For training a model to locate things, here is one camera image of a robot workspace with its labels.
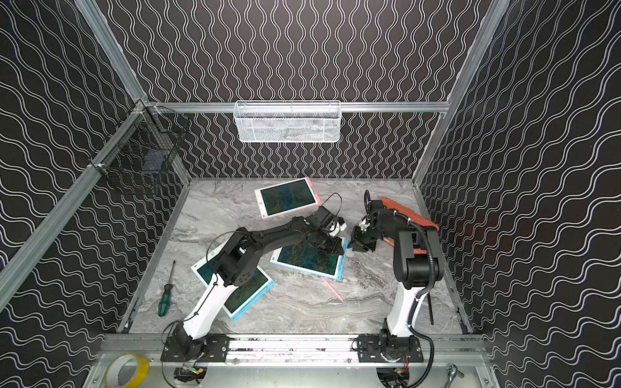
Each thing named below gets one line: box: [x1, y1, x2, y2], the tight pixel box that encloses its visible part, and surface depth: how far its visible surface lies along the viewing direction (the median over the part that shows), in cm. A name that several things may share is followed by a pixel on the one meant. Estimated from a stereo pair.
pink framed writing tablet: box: [253, 177, 323, 220], surface depth 115 cm
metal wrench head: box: [443, 362, 465, 388], surface depth 71 cm
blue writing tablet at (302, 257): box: [269, 237, 349, 281], surface depth 94 cm
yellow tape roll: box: [105, 353, 149, 388], surface depth 70 cm
